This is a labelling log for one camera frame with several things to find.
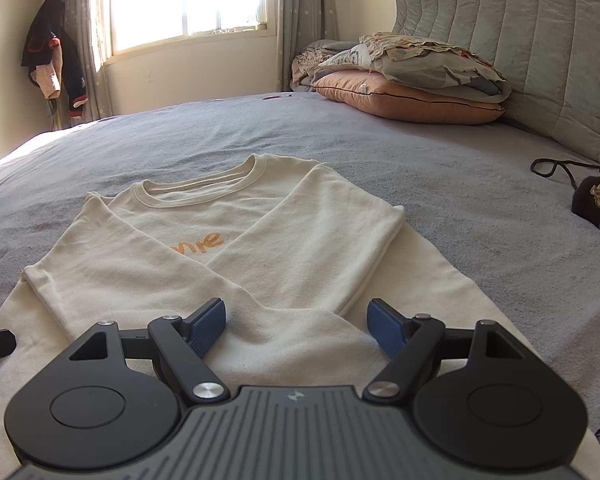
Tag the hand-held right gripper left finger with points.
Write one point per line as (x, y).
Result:
(207, 327)

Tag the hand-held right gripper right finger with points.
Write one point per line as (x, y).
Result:
(386, 327)

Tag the cream sweatshirt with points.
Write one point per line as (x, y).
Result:
(290, 220)

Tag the pink pillow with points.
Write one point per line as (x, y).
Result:
(405, 105)

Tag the dark brown garment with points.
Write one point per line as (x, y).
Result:
(587, 205)

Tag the small red item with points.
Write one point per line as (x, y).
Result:
(277, 96)

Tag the floral grey pillow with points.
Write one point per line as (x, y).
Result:
(430, 67)

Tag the hanging pink garment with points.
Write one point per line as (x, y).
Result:
(47, 80)

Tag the bundled grey quilt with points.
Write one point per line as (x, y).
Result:
(307, 67)

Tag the hanging dark jacket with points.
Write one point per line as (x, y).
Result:
(70, 70)

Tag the grey quilted headboard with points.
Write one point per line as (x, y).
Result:
(530, 50)

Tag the window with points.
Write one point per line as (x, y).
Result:
(190, 0)

